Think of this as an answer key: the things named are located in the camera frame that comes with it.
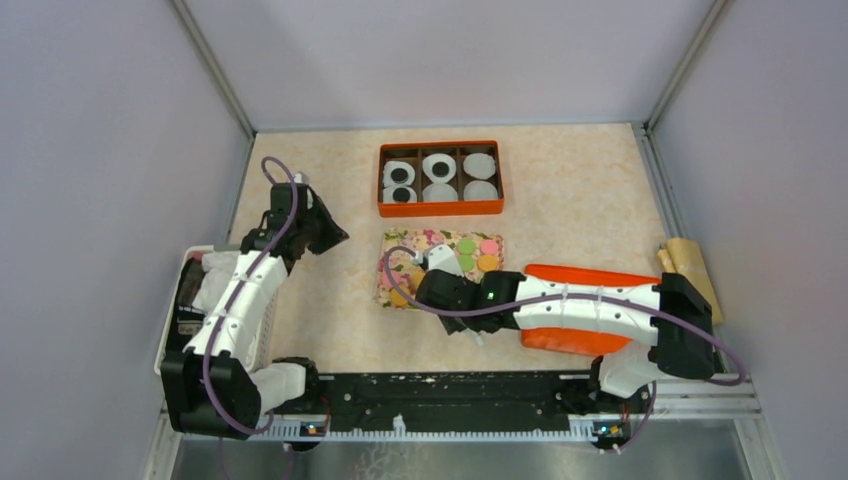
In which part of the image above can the white paper cup six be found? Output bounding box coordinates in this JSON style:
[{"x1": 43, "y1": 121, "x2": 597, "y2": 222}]
[{"x1": 463, "y1": 180, "x2": 500, "y2": 201}]

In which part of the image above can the white paper cup one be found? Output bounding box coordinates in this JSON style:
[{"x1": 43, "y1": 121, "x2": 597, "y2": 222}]
[{"x1": 382, "y1": 160, "x2": 416, "y2": 188}]

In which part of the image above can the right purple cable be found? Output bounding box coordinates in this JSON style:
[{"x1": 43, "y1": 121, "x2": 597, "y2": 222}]
[{"x1": 382, "y1": 246, "x2": 747, "y2": 454}]

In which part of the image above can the green cookie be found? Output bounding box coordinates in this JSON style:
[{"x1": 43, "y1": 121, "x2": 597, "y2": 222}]
[
  {"x1": 456, "y1": 237, "x2": 477, "y2": 256},
  {"x1": 458, "y1": 254, "x2": 476, "y2": 272}
]

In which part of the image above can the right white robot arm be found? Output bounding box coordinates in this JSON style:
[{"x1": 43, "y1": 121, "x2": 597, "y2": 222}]
[{"x1": 413, "y1": 245, "x2": 715, "y2": 412}]

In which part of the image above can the white plastic basket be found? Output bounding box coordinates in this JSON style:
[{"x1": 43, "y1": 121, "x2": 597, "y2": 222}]
[{"x1": 153, "y1": 245, "x2": 277, "y2": 375}]

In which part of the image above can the green cookie middle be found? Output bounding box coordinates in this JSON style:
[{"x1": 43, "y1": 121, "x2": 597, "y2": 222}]
[{"x1": 458, "y1": 254, "x2": 476, "y2": 272}]

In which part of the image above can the white cloth in basket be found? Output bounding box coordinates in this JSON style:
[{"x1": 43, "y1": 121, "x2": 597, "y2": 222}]
[{"x1": 191, "y1": 251, "x2": 240, "y2": 312}]

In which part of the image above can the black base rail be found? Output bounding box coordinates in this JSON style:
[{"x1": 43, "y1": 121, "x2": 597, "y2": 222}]
[{"x1": 274, "y1": 370, "x2": 650, "y2": 433}]

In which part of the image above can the orange cookie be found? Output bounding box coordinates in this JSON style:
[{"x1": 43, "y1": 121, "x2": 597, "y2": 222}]
[
  {"x1": 409, "y1": 270, "x2": 426, "y2": 291},
  {"x1": 477, "y1": 254, "x2": 500, "y2": 273},
  {"x1": 389, "y1": 289, "x2": 408, "y2": 308}
]

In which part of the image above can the orange compartment box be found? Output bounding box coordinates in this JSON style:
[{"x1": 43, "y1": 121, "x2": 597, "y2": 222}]
[{"x1": 377, "y1": 140, "x2": 505, "y2": 218}]

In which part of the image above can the white paper cup three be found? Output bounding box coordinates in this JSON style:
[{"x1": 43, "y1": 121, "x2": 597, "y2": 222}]
[{"x1": 382, "y1": 186, "x2": 418, "y2": 204}]

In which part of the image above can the pink cookie top right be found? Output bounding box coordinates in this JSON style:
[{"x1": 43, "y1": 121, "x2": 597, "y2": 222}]
[{"x1": 479, "y1": 239, "x2": 500, "y2": 256}]

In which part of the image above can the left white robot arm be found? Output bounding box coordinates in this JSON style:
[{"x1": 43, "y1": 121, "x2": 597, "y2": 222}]
[{"x1": 160, "y1": 179, "x2": 348, "y2": 440}]

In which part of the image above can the black cookie three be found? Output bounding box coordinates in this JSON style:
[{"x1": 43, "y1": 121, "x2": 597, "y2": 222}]
[{"x1": 430, "y1": 161, "x2": 451, "y2": 179}]

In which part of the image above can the green cookie top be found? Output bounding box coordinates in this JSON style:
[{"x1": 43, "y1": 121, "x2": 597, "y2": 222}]
[{"x1": 456, "y1": 237, "x2": 477, "y2": 256}]

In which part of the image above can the white paper cup two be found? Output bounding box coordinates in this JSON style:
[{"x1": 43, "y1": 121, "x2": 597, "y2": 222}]
[{"x1": 422, "y1": 153, "x2": 456, "y2": 183}]

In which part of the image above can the orange box lid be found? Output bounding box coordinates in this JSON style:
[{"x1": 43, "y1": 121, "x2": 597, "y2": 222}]
[{"x1": 521, "y1": 264, "x2": 660, "y2": 357}]

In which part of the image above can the black cookie two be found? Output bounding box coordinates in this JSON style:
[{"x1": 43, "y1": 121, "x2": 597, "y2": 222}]
[{"x1": 391, "y1": 187, "x2": 413, "y2": 203}]

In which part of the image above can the white paper cup five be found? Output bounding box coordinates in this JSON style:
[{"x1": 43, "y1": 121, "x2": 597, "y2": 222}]
[{"x1": 462, "y1": 153, "x2": 497, "y2": 180}]

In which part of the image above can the floral serving tray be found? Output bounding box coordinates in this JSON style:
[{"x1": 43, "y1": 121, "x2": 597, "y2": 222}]
[{"x1": 374, "y1": 227, "x2": 505, "y2": 310}]

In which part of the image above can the black cookie one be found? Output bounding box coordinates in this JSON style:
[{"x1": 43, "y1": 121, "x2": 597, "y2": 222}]
[{"x1": 389, "y1": 168, "x2": 410, "y2": 185}]

